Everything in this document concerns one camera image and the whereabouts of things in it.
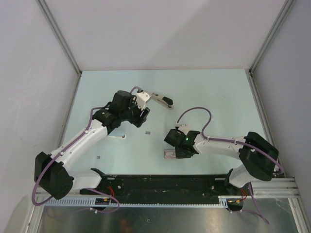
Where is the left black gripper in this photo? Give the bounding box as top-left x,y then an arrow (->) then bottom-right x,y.
120,95 -> 150,127

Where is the staple box with staples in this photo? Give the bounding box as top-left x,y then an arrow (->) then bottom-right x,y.
164,150 -> 176,159

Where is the beige black stapler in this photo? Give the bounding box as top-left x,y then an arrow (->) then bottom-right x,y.
152,93 -> 173,110

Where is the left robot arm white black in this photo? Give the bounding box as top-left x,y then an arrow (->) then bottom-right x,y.
32,90 -> 152,200

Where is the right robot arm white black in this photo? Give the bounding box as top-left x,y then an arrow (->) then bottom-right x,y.
164,127 -> 279,195

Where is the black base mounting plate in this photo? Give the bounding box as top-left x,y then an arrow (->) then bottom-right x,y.
80,173 -> 253,204

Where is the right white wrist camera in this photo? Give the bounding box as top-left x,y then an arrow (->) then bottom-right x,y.
175,123 -> 190,135

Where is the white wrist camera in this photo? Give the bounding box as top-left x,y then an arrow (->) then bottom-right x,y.
175,123 -> 190,135
135,91 -> 152,110

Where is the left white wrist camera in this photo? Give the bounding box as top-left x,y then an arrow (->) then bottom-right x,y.
135,91 -> 152,110

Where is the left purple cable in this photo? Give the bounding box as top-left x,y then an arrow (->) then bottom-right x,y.
32,86 -> 121,214

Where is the white slotted cable duct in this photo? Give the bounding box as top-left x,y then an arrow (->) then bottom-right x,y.
45,196 -> 243,209

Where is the aluminium frame rail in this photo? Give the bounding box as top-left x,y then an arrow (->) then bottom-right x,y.
251,178 -> 300,199

